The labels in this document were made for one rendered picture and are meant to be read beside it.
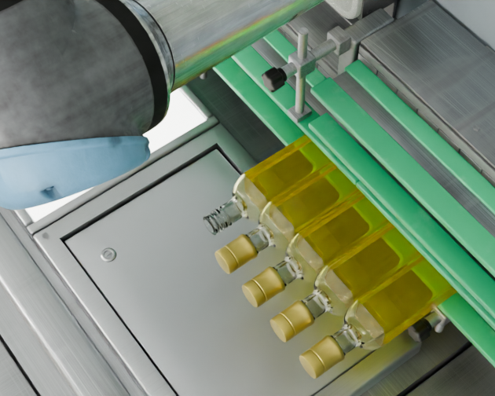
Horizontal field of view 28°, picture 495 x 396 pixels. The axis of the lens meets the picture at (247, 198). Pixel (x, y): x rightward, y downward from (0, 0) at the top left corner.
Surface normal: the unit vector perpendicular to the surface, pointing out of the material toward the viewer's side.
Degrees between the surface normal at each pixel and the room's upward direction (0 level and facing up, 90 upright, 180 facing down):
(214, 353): 90
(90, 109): 110
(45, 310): 90
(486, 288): 90
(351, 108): 90
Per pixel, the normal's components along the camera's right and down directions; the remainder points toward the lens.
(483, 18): -0.80, 0.51
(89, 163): 0.42, 0.10
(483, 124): -0.02, -0.54
